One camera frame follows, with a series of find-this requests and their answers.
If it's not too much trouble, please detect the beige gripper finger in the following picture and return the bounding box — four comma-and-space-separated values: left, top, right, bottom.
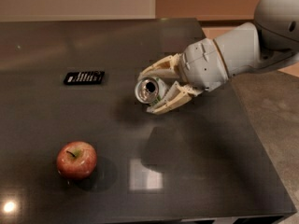
147, 81, 202, 115
137, 54, 182, 80

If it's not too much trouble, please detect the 7up soda can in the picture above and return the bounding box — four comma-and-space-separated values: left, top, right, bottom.
135, 77, 169, 105

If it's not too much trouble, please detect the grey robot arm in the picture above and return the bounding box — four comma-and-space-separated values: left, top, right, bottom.
135, 0, 299, 115

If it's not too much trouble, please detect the black remote control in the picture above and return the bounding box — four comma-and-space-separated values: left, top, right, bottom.
64, 71, 105, 85

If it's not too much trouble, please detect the red apple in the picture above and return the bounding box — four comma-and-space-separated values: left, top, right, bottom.
56, 141, 97, 180

